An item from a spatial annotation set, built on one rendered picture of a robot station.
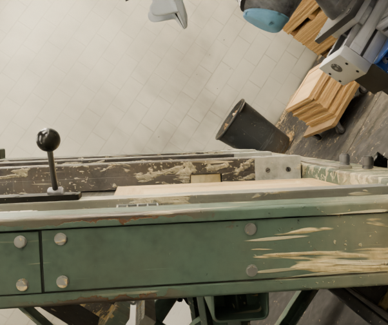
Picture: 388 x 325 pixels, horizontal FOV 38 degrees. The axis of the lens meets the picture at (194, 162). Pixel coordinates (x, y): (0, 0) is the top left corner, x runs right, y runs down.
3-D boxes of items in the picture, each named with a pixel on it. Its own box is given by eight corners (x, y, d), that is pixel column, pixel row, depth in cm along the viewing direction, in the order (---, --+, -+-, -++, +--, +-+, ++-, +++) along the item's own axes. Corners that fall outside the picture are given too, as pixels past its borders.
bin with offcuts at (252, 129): (300, 129, 574) (248, 93, 567) (275, 171, 564) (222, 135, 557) (283, 137, 624) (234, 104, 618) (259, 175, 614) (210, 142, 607)
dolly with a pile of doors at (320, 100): (377, 80, 447) (336, 51, 443) (345, 135, 437) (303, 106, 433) (341, 97, 507) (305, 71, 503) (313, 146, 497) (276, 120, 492)
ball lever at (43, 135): (67, 205, 94) (57, 135, 86) (44, 206, 93) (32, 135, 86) (69, 191, 97) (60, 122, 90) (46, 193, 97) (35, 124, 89)
